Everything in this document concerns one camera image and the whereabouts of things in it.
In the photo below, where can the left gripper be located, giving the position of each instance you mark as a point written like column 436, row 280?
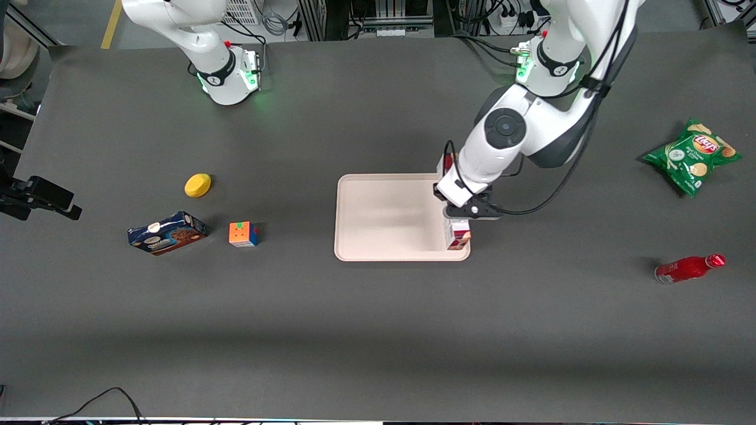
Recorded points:
column 436, row 192

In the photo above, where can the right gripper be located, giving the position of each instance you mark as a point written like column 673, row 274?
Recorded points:
column 6, row 186

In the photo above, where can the red cookie box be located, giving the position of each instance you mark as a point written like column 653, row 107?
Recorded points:
column 458, row 235

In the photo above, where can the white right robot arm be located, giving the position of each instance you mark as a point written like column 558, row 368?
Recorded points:
column 218, row 65

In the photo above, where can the pink plastic tray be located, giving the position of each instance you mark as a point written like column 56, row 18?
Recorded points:
column 390, row 217

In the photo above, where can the blue cookie box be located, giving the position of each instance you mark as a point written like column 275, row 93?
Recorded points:
column 167, row 234

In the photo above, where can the white perforated box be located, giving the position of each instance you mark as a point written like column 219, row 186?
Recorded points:
column 241, row 10

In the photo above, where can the yellow lemon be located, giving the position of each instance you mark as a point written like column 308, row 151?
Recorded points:
column 198, row 185

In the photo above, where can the beige chair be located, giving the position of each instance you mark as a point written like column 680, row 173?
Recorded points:
column 15, row 41

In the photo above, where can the colourful puzzle cube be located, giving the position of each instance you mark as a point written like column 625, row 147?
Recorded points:
column 242, row 234

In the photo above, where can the white power strip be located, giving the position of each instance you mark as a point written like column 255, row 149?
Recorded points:
column 393, row 32

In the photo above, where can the red bottle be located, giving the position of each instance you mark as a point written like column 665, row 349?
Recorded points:
column 685, row 270

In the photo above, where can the green chips bag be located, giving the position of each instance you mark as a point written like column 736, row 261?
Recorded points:
column 691, row 156

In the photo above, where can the aluminium frame post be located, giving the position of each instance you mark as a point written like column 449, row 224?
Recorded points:
column 311, row 18

